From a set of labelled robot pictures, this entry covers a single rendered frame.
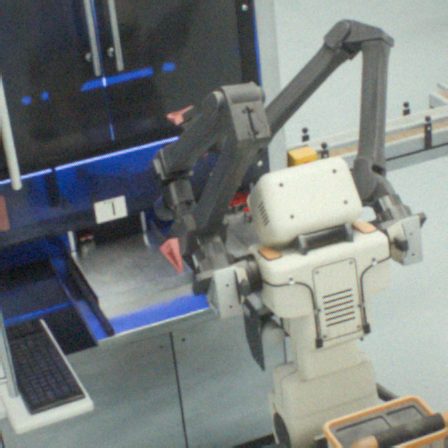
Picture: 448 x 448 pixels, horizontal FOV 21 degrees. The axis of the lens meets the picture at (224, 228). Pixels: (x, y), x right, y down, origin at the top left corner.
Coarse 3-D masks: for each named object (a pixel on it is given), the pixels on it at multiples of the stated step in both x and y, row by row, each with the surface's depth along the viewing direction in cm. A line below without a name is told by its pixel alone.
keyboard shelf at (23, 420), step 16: (0, 368) 307; (80, 384) 298; (0, 400) 296; (16, 400) 294; (80, 400) 292; (0, 416) 292; (16, 416) 288; (32, 416) 288; (48, 416) 287; (64, 416) 289; (16, 432) 285
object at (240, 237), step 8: (232, 224) 347; (240, 224) 347; (232, 232) 343; (240, 232) 342; (248, 232) 342; (256, 232) 342; (232, 240) 339; (240, 240) 338; (248, 240) 338; (256, 240) 337; (232, 248) 335; (240, 248) 334; (248, 248) 334
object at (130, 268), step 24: (120, 240) 345; (144, 240) 344; (96, 264) 334; (120, 264) 333; (144, 264) 332; (168, 264) 330; (96, 288) 323; (120, 288) 322; (144, 288) 316; (168, 288) 319
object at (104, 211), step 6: (120, 198) 332; (96, 204) 330; (102, 204) 331; (108, 204) 331; (114, 204) 332; (120, 204) 333; (96, 210) 331; (102, 210) 331; (108, 210) 332; (120, 210) 333; (102, 216) 332; (108, 216) 333; (114, 216) 334; (120, 216) 334
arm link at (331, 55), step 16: (336, 32) 285; (320, 48) 290; (336, 48) 287; (320, 64) 290; (336, 64) 290; (304, 80) 291; (320, 80) 291; (288, 96) 293; (304, 96) 292; (272, 112) 294; (288, 112) 293; (272, 128) 295
